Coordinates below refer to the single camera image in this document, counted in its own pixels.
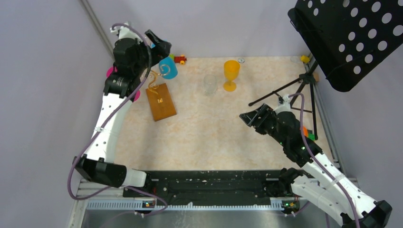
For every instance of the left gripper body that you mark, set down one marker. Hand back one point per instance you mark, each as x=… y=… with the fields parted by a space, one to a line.
x=158 y=52

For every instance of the gold wire wine glass rack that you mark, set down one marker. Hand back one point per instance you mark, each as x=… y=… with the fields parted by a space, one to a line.
x=152 y=86

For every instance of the clear wine glass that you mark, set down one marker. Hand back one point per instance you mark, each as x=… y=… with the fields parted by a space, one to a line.
x=210 y=84

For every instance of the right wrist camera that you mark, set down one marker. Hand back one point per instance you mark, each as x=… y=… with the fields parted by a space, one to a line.
x=284 y=100

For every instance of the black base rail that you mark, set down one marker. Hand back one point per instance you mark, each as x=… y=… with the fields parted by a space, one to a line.
x=217 y=188

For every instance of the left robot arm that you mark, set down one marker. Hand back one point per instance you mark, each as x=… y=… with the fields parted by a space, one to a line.
x=134 y=55

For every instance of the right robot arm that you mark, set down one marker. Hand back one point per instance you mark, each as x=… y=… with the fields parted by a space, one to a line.
x=319 y=182

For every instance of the orange tape dispenser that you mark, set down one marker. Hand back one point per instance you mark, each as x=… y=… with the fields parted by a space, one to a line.
x=305 y=131

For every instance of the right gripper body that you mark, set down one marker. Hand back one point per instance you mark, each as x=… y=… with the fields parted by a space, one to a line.
x=267 y=124

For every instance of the green toy block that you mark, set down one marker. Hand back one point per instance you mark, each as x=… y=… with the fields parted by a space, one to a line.
x=312 y=136

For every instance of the wooden rack base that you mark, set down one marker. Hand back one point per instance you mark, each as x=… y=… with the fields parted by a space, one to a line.
x=160 y=102

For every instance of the yellow plastic wine glass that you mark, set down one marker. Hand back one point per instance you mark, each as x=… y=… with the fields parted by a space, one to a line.
x=231 y=71

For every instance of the pink plastic wine glass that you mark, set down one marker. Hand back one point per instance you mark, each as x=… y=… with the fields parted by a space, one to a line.
x=109 y=72

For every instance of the colourful toy train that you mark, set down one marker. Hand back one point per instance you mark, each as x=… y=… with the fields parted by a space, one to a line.
x=180 y=59

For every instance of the black perforated music stand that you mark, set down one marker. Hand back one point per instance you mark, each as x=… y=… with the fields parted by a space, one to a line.
x=346 y=39

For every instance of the blue plastic wine glass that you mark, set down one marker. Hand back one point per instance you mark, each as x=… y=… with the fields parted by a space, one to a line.
x=166 y=66

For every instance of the yellow clamp knob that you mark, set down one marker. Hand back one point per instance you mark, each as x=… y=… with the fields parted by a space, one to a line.
x=304 y=59

